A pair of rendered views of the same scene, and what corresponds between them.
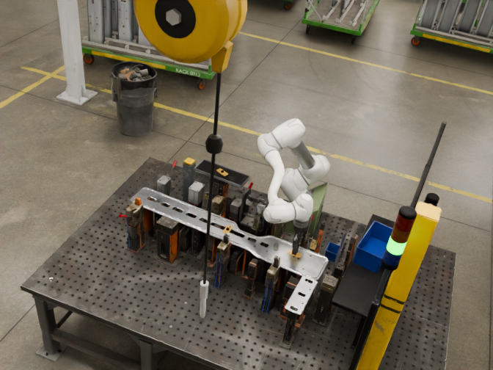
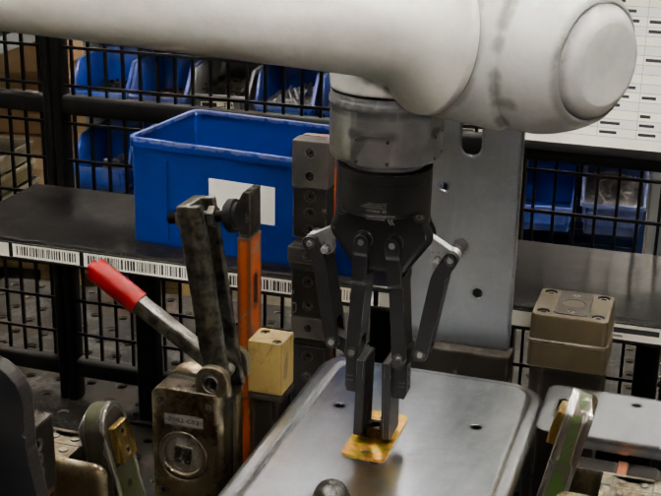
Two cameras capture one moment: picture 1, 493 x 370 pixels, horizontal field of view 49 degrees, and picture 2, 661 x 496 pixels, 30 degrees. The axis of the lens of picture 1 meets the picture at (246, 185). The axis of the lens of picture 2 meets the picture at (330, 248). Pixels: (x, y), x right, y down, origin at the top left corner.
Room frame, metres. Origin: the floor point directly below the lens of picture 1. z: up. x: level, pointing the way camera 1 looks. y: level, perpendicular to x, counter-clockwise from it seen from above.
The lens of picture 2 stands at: (2.55, 0.59, 1.52)
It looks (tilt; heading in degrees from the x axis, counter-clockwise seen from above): 19 degrees down; 266
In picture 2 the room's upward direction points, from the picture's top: 1 degrees clockwise
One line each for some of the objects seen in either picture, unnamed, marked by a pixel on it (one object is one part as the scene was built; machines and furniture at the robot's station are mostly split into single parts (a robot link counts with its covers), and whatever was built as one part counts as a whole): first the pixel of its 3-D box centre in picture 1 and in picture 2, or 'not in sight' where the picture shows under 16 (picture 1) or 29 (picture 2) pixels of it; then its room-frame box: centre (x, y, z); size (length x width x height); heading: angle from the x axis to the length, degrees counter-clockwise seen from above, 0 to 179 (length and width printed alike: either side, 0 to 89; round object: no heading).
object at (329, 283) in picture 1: (325, 300); (560, 460); (2.22, -0.55, 0.88); 0.08 x 0.08 x 0.36; 68
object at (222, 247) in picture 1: (221, 263); not in sight; (2.43, 0.10, 0.87); 0.12 x 0.09 x 0.35; 158
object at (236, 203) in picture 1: (235, 223); not in sight; (2.81, 0.04, 0.89); 0.13 x 0.11 x 0.38; 158
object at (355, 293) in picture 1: (370, 260); (315, 256); (2.46, -0.82, 1.01); 0.90 x 0.22 x 0.03; 158
